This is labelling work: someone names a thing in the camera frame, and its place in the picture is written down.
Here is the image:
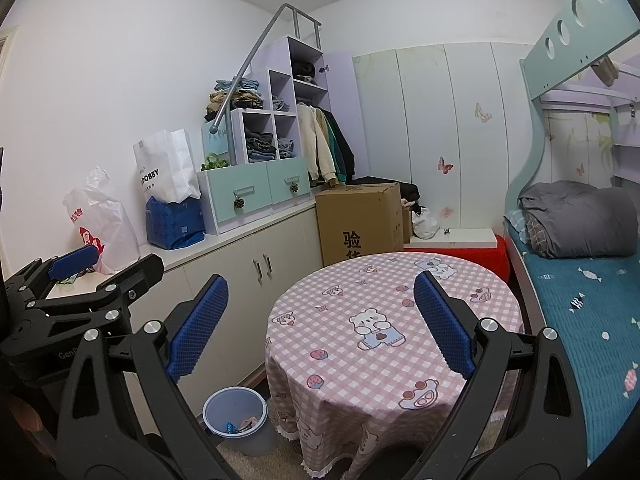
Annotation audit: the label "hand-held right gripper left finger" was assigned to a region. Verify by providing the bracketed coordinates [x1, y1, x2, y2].
[55, 274, 236, 480]

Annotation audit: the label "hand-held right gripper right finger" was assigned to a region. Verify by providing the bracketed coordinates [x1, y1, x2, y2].
[400, 270, 603, 480]

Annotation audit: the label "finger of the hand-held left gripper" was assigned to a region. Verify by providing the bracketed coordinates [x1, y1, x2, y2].
[4, 244, 101, 307]
[30, 254, 166, 332]

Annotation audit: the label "blue trash bin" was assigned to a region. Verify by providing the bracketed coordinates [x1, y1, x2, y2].
[202, 386, 276, 457]

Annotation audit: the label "person's left hand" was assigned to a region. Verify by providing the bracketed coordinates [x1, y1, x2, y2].
[9, 395, 44, 434]

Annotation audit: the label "white plastic bag red print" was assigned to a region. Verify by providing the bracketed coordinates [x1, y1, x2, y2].
[62, 166, 141, 275]

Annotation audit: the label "white low cabinet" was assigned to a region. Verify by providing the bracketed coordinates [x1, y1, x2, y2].
[40, 202, 325, 401]

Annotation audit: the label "round table pink checked tablecloth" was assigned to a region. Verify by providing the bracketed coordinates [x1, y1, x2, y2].
[264, 251, 523, 478]

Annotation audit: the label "red storage box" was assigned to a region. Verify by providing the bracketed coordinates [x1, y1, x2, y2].
[404, 234, 511, 283]

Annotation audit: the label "white board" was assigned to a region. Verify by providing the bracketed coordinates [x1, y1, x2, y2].
[407, 228, 496, 249]

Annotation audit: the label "small white plastic bag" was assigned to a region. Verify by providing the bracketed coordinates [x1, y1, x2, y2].
[411, 206, 441, 240]

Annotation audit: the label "white paper bag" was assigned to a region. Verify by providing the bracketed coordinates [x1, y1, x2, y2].
[133, 129, 202, 206]

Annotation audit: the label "checked pillow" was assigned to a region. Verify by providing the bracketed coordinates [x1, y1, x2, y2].
[504, 210, 531, 251]

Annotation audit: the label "black clothes pile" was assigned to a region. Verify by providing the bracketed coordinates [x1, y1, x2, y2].
[350, 176, 421, 206]

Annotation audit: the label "large cardboard box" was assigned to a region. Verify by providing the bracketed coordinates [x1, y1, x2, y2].
[315, 183, 404, 267]

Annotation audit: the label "teal candy print bedsheet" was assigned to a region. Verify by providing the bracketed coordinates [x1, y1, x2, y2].
[505, 210, 640, 466]

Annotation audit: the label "mint green drawer unit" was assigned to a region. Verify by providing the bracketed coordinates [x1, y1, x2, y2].
[196, 155, 311, 236]

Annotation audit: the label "grey duvet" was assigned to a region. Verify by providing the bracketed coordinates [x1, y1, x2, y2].
[518, 181, 638, 259]

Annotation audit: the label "dark folded clothes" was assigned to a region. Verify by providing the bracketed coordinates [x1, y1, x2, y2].
[244, 131, 277, 157]

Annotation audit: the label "black hanging jacket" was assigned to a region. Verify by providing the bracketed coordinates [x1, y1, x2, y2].
[328, 110, 356, 181]

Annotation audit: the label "green hanging jacket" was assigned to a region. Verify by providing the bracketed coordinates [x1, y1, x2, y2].
[325, 112, 341, 181]

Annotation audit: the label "stack of folded clothes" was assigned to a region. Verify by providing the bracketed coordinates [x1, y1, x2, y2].
[204, 77, 266, 122]

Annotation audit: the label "cream hanging jacket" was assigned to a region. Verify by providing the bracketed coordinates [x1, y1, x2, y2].
[296, 105, 328, 183]

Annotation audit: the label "white panelled wardrobe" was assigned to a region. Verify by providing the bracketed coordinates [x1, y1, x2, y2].
[352, 42, 538, 241]

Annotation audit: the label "mint green bunk bed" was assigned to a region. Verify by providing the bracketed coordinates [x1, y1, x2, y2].
[502, 0, 640, 466]

